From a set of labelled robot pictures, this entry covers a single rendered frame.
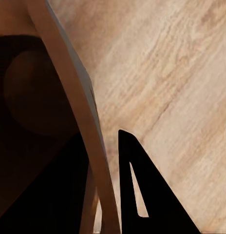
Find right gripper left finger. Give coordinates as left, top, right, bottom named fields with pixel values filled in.
left=0, top=133, right=89, bottom=234

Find trash can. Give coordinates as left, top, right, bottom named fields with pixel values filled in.
left=0, top=0, right=121, bottom=234

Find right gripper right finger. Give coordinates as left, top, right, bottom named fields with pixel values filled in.
left=118, top=130, right=201, bottom=234

